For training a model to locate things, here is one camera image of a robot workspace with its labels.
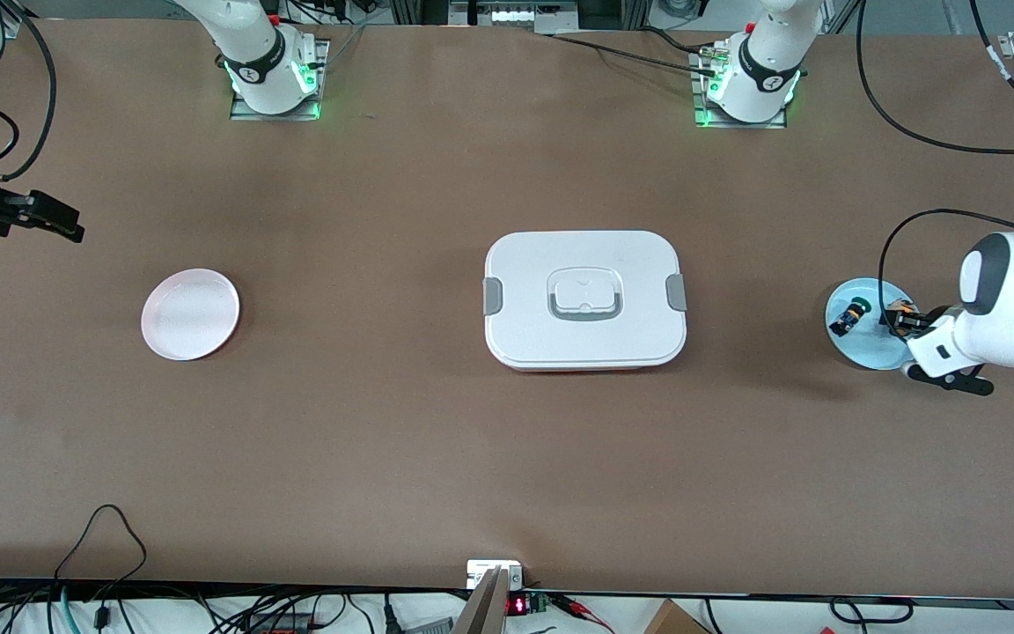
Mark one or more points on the brown cardboard box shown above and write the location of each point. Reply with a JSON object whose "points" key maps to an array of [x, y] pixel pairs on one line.
{"points": [[670, 621]]}

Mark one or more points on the white round plate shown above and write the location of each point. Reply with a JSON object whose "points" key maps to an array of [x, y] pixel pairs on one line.
{"points": [[190, 317]]}

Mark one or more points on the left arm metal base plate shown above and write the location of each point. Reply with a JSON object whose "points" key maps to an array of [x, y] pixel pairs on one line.
{"points": [[740, 124]]}

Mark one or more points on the small red digit display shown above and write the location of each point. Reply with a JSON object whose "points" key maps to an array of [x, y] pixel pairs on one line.
{"points": [[516, 605]]}

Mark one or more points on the light blue round plate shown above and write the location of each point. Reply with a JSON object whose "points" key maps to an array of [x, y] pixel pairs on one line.
{"points": [[868, 348]]}

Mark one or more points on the white lidded plastic box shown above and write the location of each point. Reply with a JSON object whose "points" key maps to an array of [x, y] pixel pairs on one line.
{"points": [[525, 264]]}

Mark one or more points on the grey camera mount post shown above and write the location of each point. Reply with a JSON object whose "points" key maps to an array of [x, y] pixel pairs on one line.
{"points": [[485, 612]]}

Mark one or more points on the red clip lead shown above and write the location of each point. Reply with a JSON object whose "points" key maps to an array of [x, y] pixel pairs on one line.
{"points": [[573, 604]]}

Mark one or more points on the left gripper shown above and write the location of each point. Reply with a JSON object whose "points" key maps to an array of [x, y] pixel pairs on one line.
{"points": [[936, 316]]}

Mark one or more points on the white metal bracket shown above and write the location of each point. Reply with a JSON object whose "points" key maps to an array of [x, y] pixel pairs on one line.
{"points": [[481, 571]]}

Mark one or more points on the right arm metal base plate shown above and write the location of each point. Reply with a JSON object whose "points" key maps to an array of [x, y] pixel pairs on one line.
{"points": [[247, 114]]}

